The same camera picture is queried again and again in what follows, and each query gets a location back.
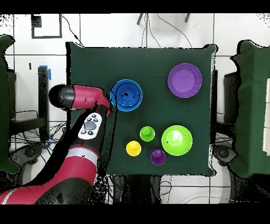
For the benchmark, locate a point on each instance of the black equipment box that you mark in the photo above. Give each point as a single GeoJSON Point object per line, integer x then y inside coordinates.
{"type": "Point", "coordinates": [12, 95]}
{"type": "Point", "coordinates": [231, 99]}

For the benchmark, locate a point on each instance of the black floor stand base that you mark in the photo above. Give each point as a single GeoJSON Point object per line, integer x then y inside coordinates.
{"type": "Point", "coordinates": [223, 153]}
{"type": "Point", "coordinates": [29, 152]}

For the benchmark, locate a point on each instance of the black metal stand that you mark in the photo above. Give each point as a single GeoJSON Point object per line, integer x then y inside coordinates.
{"type": "Point", "coordinates": [214, 105]}
{"type": "Point", "coordinates": [43, 76]}

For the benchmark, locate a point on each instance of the small black floor marker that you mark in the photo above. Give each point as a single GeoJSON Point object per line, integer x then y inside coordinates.
{"type": "Point", "coordinates": [30, 66]}

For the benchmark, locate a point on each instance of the yellow cup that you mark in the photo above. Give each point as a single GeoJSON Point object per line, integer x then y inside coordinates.
{"type": "Point", "coordinates": [133, 149]}

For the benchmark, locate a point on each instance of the green cup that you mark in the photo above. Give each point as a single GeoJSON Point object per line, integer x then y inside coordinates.
{"type": "Point", "coordinates": [147, 134]}

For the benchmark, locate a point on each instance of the purple cup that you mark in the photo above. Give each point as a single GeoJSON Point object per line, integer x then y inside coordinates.
{"type": "Point", "coordinates": [158, 158]}

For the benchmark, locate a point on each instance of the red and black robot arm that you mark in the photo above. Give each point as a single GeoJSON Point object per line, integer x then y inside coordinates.
{"type": "Point", "coordinates": [84, 97]}

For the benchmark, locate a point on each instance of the large purple bowl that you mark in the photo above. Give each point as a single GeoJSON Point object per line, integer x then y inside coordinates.
{"type": "Point", "coordinates": [185, 80]}

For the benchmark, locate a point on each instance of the large light blue bowl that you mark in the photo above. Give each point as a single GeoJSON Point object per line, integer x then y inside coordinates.
{"type": "Point", "coordinates": [126, 109]}

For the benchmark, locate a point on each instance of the dark green tablecloth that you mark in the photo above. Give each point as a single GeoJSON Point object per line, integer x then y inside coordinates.
{"type": "Point", "coordinates": [158, 63]}

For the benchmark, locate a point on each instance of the side table green cloth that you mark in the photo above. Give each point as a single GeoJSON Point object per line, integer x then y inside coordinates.
{"type": "Point", "coordinates": [4, 105]}
{"type": "Point", "coordinates": [251, 105]}

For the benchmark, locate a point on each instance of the large green bowl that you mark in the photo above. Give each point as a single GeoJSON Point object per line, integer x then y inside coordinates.
{"type": "Point", "coordinates": [177, 143]}

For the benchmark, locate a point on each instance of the camera tripod legs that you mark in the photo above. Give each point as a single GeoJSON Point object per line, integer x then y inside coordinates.
{"type": "Point", "coordinates": [139, 19]}

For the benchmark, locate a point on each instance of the gray square floor frame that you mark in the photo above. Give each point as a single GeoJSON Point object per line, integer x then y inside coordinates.
{"type": "Point", "coordinates": [46, 37]}

